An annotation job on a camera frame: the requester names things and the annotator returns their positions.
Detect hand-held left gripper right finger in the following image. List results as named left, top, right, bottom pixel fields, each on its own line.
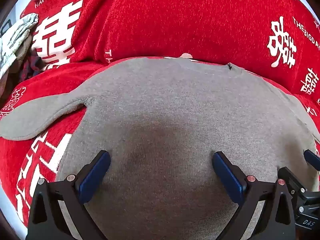
left=212, top=151, right=297, bottom=240

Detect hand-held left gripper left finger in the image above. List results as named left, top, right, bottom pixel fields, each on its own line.
left=26, top=150, right=111, bottom=240

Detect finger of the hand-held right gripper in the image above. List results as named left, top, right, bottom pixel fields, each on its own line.
left=277, top=166, right=308, bottom=202
left=303, top=149, right=320, bottom=172

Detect grey knit sweater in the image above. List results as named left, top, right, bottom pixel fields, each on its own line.
left=0, top=56, right=320, bottom=240

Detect dark plaid cloth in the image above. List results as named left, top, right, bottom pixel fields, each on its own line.
left=21, top=51, right=45, bottom=80

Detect brown cloth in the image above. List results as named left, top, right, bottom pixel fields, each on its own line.
left=0, top=34, right=33, bottom=99

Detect pale grey cloth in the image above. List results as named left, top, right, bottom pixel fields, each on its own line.
left=0, top=12, right=39, bottom=78

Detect red blanket white characters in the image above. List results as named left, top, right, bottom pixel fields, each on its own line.
left=0, top=0, right=320, bottom=230

